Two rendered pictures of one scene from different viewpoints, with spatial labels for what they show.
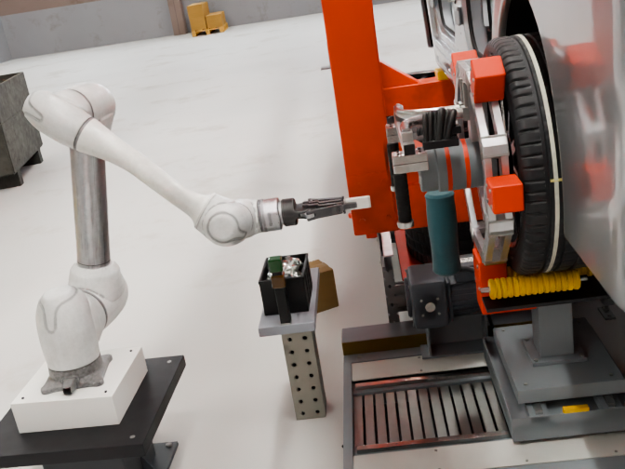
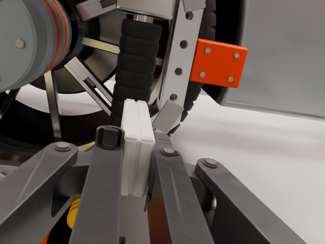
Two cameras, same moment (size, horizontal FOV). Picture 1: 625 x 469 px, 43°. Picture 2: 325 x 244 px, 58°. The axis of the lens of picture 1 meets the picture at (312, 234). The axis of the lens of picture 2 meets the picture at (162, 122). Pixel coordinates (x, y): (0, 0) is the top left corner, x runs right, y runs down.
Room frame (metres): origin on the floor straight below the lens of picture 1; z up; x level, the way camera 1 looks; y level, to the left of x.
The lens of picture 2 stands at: (2.05, 0.02, 0.89)
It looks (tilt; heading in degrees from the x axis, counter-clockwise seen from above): 18 degrees down; 255
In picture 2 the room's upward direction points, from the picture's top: 11 degrees clockwise
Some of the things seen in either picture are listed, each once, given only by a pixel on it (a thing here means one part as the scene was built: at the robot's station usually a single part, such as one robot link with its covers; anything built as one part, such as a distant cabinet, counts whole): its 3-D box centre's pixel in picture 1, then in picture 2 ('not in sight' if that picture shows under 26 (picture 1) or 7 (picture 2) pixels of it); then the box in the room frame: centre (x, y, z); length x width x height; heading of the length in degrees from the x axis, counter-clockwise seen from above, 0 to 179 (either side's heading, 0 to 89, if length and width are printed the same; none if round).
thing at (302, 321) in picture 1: (291, 299); not in sight; (2.36, 0.10, 0.44); 0.43 x 0.17 x 0.03; 175
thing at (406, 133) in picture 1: (434, 111); not in sight; (2.07, -0.37, 1.03); 0.19 x 0.18 x 0.11; 85
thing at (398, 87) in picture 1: (418, 79); not in sight; (4.59, -0.74, 0.69); 0.52 x 0.17 x 0.35; 85
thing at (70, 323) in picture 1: (67, 323); not in sight; (2.17, 0.75, 0.56); 0.18 x 0.16 x 0.22; 166
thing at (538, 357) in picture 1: (551, 323); not in sight; (2.14, -0.67, 0.32); 0.40 x 0.30 x 0.28; 175
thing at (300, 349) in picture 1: (302, 356); not in sight; (2.39, 0.10, 0.21); 0.10 x 0.10 x 0.42; 85
